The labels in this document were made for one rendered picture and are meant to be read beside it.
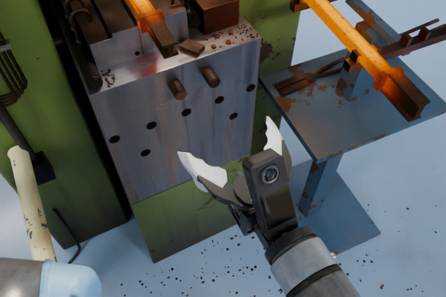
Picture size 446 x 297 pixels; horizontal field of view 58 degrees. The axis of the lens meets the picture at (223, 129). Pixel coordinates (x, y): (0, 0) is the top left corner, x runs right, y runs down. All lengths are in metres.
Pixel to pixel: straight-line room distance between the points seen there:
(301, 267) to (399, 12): 2.34
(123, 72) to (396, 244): 1.25
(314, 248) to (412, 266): 1.22
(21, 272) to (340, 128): 0.83
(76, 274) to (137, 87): 0.55
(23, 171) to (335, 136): 0.76
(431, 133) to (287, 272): 1.65
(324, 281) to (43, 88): 0.78
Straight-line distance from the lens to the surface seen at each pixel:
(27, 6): 0.92
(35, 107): 1.08
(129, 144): 0.95
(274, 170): 0.48
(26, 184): 1.08
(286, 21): 1.23
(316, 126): 1.02
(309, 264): 0.50
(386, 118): 1.09
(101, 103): 0.83
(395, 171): 1.90
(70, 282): 0.32
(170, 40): 0.74
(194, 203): 1.31
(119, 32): 0.81
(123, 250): 1.63
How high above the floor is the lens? 1.48
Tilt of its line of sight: 52 degrees down
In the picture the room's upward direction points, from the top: straight up
